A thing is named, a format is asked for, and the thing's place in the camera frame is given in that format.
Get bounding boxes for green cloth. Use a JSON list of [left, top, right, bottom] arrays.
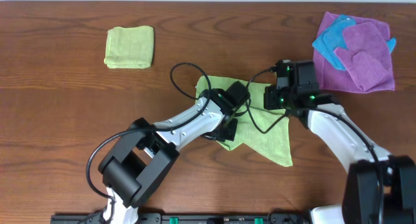
[[104, 25, 155, 69], [194, 75, 293, 168]]

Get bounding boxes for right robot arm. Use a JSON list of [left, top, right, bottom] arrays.
[[264, 85, 415, 223]]

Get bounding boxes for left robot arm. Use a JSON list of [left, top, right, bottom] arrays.
[[98, 88, 250, 223]]

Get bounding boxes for large purple cloth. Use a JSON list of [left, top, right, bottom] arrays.
[[311, 11, 396, 94]]

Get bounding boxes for blue cloth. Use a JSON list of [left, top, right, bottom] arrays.
[[312, 12, 397, 71]]

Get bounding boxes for small purple cloth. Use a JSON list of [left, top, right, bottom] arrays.
[[334, 21, 395, 93]]

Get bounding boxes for folded green cloth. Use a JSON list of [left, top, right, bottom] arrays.
[[104, 25, 155, 69]]

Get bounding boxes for right black cable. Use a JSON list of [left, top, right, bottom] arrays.
[[244, 67, 386, 224]]

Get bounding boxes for black cable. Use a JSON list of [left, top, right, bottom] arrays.
[[244, 67, 386, 224], [86, 62, 213, 224]]

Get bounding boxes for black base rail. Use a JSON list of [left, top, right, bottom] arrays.
[[50, 212, 311, 224]]

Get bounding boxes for left black cable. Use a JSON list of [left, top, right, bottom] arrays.
[[86, 62, 213, 224]]

